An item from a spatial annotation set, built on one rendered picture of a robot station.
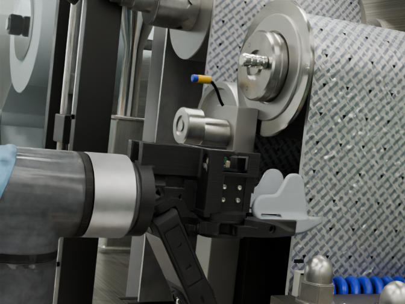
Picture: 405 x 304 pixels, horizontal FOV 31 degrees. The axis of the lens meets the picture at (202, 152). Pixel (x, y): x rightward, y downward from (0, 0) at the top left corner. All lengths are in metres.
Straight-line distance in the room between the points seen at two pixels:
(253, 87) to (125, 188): 0.22
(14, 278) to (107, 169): 0.12
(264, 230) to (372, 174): 0.17
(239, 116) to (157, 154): 0.16
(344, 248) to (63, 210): 0.32
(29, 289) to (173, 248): 0.13
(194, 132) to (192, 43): 0.26
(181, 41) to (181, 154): 0.40
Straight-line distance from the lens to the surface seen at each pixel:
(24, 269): 0.62
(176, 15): 0.99
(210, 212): 0.67
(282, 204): 0.72
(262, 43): 0.78
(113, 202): 0.63
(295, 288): 0.72
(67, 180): 0.61
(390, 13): 1.18
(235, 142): 0.79
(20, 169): 0.61
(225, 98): 0.90
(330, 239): 0.78
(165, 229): 0.66
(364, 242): 0.81
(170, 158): 0.66
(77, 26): 1.10
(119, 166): 0.64
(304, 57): 0.75
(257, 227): 0.68
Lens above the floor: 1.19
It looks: 3 degrees down
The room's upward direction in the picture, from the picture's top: 6 degrees clockwise
